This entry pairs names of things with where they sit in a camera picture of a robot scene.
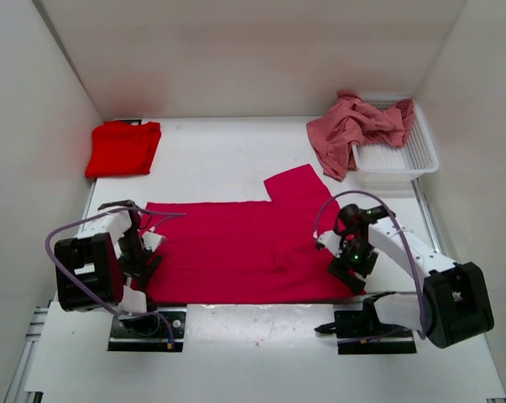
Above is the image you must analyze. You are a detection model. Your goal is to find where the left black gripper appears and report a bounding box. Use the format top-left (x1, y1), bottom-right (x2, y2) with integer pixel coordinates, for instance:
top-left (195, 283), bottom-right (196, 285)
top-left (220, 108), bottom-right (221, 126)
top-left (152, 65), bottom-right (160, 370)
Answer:
top-left (117, 228), bottom-right (162, 291)

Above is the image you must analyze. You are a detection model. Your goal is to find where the magenta t shirt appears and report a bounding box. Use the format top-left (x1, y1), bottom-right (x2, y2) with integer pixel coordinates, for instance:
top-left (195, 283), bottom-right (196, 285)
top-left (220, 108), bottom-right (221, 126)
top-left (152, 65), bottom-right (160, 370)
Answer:
top-left (147, 165), bottom-right (359, 305)

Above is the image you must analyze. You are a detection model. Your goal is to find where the red t shirt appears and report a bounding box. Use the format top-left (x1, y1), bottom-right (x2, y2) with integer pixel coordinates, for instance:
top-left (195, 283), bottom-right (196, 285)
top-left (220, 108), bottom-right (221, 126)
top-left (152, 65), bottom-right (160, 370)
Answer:
top-left (85, 121), bottom-right (161, 179)

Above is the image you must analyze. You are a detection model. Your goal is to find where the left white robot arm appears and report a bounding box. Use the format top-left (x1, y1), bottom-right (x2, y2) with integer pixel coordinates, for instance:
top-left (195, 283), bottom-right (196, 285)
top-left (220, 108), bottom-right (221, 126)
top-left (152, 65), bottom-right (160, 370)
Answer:
top-left (44, 200), bottom-right (164, 336)

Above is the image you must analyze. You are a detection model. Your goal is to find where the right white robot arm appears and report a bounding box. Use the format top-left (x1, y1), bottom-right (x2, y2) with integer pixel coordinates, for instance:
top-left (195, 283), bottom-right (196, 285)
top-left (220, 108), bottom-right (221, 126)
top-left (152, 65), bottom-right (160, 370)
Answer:
top-left (316, 204), bottom-right (495, 348)

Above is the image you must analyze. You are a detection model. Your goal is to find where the white plastic basket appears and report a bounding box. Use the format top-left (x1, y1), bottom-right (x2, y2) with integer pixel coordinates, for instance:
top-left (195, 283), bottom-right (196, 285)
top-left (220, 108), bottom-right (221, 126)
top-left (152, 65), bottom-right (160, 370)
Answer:
top-left (352, 102), bottom-right (440, 186)

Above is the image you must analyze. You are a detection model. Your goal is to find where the light pink t shirt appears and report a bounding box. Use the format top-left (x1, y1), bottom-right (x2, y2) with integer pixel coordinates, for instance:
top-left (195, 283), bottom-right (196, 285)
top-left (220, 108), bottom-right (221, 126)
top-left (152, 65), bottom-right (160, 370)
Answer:
top-left (306, 90), bottom-right (415, 181)

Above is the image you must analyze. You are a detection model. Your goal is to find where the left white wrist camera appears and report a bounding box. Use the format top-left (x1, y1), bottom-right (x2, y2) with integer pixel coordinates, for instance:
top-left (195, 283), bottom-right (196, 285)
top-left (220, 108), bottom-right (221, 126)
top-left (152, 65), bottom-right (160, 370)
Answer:
top-left (141, 231), bottom-right (166, 252)

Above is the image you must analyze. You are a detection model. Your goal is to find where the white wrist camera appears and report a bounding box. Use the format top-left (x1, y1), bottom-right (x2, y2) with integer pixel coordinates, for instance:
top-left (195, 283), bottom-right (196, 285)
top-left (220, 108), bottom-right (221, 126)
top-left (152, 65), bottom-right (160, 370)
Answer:
top-left (141, 231), bottom-right (166, 252)
top-left (313, 230), bottom-right (343, 258)

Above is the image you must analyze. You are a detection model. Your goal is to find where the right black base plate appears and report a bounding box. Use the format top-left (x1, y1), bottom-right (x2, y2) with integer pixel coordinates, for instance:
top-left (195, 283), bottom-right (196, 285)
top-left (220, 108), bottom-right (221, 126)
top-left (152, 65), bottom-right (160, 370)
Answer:
top-left (314, 309), bottom-right (417, 355)

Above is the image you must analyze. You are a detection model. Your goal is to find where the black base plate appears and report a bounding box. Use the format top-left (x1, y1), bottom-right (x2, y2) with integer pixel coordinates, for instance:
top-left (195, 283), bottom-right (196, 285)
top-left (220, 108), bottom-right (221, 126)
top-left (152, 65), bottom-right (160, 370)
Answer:
top-left (314, 309), bottom-right (417, 355)
top-left (107, 306), bottom-right (187, 353)

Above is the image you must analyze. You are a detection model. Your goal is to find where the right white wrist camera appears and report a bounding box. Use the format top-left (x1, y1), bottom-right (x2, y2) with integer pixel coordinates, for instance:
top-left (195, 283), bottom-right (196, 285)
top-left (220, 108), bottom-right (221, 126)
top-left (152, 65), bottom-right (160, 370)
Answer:
top-left (313, 230), bottom-right (343, 258)

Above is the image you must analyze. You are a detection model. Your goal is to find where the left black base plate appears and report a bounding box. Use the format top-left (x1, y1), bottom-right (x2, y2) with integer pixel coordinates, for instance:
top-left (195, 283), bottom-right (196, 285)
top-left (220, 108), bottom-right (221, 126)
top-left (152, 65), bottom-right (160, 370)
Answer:
top-left (107, 306), bottom-right (187, 353)

